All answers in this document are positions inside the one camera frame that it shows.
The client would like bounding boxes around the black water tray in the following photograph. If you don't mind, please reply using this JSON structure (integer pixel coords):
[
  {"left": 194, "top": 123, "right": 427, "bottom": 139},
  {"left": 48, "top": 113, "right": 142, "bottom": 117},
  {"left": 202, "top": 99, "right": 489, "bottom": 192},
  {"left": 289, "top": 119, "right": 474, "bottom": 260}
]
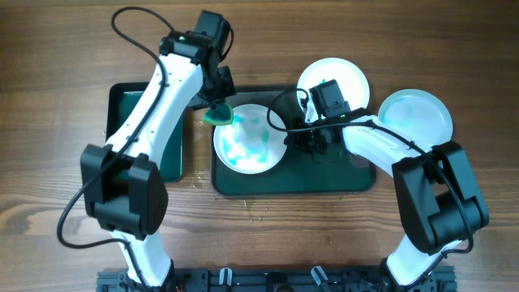
[{"left": 105, "top": 82, "right": 184, "bottom": 183}]

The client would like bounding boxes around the green yellow sponge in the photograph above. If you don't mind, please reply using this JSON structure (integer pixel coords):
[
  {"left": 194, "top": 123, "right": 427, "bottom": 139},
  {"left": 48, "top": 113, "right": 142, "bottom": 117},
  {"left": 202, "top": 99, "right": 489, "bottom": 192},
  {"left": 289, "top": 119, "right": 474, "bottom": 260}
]
[{"left": 202, "top": 103, "right": 234, "bottom": 127}]

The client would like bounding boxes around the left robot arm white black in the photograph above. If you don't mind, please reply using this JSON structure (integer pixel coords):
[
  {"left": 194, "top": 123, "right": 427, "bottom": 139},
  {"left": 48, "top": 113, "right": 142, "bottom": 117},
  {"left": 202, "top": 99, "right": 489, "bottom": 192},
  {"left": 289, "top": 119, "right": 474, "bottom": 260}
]
[{"left": 75, "top": 32, "right": 235, "bottom": 291}]

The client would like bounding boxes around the white plate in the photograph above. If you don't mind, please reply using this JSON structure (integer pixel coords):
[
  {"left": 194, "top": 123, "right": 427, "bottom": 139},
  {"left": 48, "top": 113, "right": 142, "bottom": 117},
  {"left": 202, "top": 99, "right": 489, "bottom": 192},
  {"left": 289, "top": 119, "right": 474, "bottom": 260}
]
[
  {"left": 297, "top": 58, "right": 370, "bottom": 124},
  {"left": 212, "top": 104, "right": 287, "bottom": 174},
  {"left": 378, "top": 89, "right": 453, "bottom": 145}
]

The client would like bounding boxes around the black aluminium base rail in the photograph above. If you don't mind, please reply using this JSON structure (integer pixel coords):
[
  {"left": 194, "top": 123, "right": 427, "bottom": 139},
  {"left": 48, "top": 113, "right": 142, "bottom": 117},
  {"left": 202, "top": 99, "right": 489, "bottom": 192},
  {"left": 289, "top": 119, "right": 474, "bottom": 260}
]
[{"left": 96, "top": 266, "right": 458, "bottom": 292}]

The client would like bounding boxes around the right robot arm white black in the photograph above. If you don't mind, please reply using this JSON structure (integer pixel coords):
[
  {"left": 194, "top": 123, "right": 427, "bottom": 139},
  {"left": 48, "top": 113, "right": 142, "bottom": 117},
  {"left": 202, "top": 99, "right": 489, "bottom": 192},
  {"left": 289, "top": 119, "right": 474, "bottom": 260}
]
[{"left": 287, "top": 109, "right": 489, "bottom": 291}]

